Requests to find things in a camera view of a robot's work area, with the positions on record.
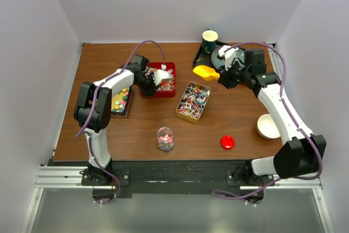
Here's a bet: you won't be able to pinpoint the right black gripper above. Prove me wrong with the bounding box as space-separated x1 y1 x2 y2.
218 58 251 89

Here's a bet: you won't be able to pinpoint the red tin swirl lollipops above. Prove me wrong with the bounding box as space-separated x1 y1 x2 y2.
139 62 176 98

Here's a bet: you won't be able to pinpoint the yellow plastic scoop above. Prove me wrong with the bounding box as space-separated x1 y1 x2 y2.
192 65 220 81

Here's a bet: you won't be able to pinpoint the tin of star candies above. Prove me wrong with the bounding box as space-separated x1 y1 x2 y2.
111 87 132 118

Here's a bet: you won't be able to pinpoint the gold tin of lollipops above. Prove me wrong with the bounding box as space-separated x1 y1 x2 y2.
176 81 211 123

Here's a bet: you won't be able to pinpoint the clear plastic jar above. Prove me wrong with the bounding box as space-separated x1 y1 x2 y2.
157 127 174 151

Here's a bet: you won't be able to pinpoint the red jar lid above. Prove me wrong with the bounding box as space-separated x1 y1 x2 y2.
220 135 235 150

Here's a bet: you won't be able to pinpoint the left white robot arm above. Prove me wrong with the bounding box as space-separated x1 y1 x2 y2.
74 56 171 185

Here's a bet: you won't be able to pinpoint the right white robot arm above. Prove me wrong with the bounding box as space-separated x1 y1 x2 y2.
217 45 326 186

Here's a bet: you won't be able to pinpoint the dark teal plate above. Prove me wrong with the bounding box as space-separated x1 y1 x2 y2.
211 46 245 70

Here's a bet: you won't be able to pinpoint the dark green paper cup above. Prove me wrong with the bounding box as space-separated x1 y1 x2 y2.
201 29 219 53

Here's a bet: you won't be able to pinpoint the white bowl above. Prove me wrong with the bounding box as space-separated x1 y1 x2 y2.
256 114 280 139

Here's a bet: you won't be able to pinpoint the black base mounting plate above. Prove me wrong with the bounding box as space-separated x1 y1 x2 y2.
81 159 275 200

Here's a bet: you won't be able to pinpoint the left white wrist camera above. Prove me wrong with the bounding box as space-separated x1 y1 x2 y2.
153 65 171 86

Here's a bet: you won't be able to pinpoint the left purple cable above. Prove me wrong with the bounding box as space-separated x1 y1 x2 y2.
75 40 167 138

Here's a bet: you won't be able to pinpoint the purple cable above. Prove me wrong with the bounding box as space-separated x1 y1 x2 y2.
212 42 324 200
75 40 167 138

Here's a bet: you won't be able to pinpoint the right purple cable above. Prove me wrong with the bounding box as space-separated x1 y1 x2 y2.
212 42 324 200

